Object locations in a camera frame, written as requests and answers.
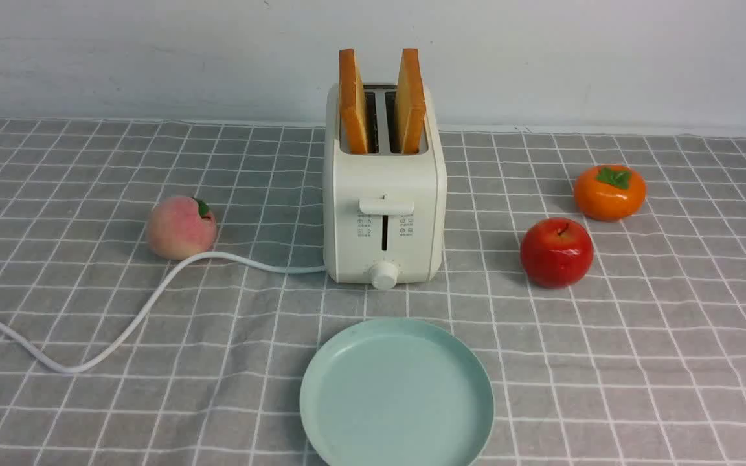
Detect white two-slot toaster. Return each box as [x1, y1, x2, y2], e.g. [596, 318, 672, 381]
[322, 83, 447, 289]

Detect orange persimmon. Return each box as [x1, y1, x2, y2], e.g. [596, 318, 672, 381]
[574, 164, 646, 222]

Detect light green round plate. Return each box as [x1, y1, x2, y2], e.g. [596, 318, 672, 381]
[299, 318, 495, 465]

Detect pink peach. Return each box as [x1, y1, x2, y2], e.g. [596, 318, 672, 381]
[146, 195, 218, 261]

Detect red apple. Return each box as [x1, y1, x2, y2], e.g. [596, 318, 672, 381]
[520, 217, 594, 289]

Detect white toaster power cord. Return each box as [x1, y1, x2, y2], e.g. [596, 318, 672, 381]
[0, 251, 327, 375]

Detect grey checkered tablecloth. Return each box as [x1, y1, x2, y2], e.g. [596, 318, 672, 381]
[0, 119, 746, 465]

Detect toasted bread slice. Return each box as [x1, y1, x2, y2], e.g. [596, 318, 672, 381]
[339, 48, 370, 154]
[394, 48, 426, 154]

